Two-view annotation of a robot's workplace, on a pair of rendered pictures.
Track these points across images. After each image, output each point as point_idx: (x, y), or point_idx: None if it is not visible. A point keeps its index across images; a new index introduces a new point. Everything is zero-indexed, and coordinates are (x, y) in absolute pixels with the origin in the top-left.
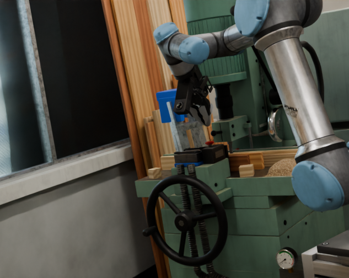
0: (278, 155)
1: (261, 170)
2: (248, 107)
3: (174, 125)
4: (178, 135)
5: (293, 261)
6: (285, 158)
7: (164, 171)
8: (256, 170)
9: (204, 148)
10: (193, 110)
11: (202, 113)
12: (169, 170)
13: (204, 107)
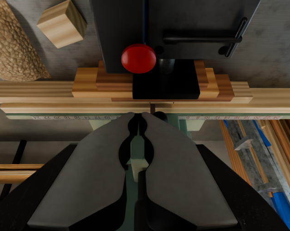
0: (54, 95)
1: (75, 61)
2: (127, 196)
3: (284, 188)
4: (276, 177)
5: None
6: (41, 91)
7: None
8: (81, 58)
9: (133, 0)
10: (174, 191)
11: (112, 160)
12: (286, 82)
13: (44, 210)
